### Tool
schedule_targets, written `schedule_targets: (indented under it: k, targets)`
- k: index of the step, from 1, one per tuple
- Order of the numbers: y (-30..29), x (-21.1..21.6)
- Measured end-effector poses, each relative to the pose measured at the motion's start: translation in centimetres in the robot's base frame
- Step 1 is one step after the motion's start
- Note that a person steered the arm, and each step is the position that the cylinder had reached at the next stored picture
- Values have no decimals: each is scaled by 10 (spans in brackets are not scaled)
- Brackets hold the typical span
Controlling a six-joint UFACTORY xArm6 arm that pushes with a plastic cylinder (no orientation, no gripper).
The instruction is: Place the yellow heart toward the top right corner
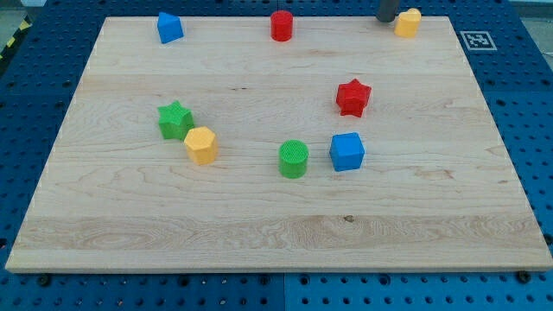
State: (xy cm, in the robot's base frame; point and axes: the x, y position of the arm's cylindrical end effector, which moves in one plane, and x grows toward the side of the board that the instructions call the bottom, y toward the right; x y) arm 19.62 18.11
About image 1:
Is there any yellow heart block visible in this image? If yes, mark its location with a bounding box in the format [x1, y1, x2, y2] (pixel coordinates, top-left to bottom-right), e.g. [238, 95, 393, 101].
[394, 8, 422, 38]

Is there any green cylinder block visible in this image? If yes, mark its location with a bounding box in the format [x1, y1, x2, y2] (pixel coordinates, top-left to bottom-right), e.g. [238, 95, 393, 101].
[278, 140, 308, 179]

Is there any blue cube block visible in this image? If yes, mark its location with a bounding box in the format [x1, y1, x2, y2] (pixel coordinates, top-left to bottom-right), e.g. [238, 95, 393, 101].
[329, 132, 365, 172]

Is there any wooden board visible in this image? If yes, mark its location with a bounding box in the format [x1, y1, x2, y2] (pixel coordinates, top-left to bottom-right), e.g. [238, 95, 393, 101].
[6, 16, 552, 273]

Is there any yellow hexagon block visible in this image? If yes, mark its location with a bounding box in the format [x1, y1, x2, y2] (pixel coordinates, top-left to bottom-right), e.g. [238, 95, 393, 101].
[184, 126, 218, 165]

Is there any red star block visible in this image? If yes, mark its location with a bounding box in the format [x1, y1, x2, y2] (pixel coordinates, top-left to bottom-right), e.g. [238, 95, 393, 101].
[336, 79, 372, 117]

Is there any green star block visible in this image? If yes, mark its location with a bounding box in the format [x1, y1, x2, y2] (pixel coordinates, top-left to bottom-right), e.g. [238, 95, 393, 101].
[157, 100, 195, 141]

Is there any red cylinder block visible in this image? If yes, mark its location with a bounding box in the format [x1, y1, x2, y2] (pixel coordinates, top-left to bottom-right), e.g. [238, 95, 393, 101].
[270, 10, 294, 42]

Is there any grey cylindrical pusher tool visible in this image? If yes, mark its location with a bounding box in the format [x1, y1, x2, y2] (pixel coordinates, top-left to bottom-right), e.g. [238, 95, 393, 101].
[376, 0, 401, 23]

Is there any white fiducial marker tag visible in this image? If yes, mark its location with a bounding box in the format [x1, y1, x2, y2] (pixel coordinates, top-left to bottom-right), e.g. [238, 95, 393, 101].
[460, 30, 497, 51]

